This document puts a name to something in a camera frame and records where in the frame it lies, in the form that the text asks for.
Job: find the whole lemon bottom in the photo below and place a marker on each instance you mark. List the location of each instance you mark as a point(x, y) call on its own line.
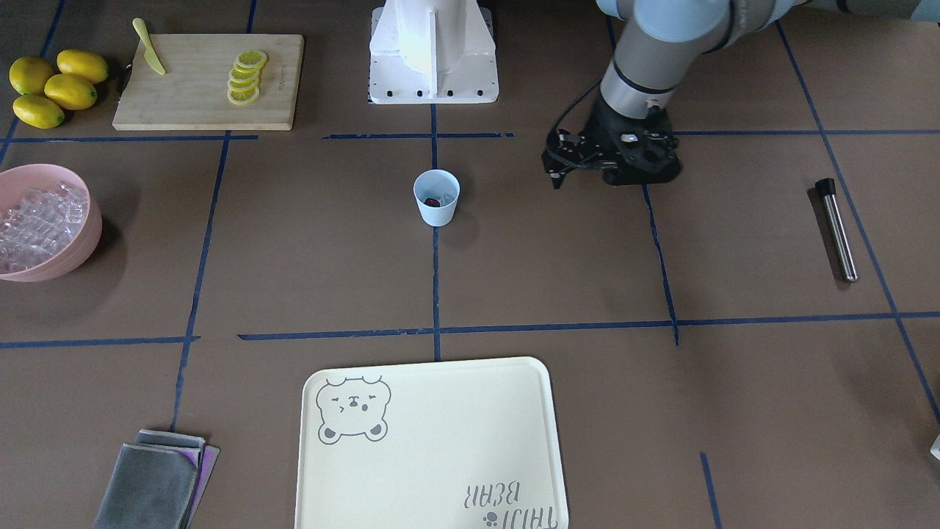
point(38, 111)

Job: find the cream bear serving tray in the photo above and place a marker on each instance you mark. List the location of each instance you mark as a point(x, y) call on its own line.
point(450, 444)

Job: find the clear ice cube pile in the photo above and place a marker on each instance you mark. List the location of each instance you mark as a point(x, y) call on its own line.
point(41, 225)

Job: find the bamboo cutting board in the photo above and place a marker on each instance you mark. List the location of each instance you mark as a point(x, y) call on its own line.
point(191, 96)

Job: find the steel muddler black tip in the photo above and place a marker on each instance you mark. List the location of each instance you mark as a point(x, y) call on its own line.
point(826, 191)

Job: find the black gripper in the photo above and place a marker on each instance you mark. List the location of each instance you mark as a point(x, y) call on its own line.
point(604, 129)

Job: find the whole lemon top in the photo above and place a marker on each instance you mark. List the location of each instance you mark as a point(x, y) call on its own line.
point(86, 64)
point(28, 75)

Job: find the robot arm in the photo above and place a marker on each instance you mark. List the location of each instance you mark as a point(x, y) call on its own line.
point(662, 39)

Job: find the light blue plastic cup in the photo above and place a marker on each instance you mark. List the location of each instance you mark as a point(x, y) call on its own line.
point(436, 193)

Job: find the whole lemon middle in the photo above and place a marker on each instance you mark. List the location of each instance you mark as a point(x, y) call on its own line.
point(71, 92)

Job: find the lemon slices row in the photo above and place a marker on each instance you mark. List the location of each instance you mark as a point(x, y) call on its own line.
point(243, 86)

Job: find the pink bowl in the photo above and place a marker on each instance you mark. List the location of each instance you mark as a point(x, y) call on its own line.
point(43, 176)

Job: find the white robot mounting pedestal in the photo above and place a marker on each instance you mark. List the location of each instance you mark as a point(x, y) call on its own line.
point(432, 52)

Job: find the purple folded cloth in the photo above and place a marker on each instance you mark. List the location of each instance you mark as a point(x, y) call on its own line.
point(206, 467)

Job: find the grey folded cloth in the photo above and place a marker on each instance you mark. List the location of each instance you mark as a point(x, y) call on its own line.
point(154, 482)

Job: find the whole lemon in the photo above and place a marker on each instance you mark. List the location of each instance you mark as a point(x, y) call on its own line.
point(71, 92)
point(28, 75)
point(38, 111)
point(86, 64)

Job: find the yellow-green plastic knife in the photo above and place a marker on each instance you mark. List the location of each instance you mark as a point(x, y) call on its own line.
point(149, 52)

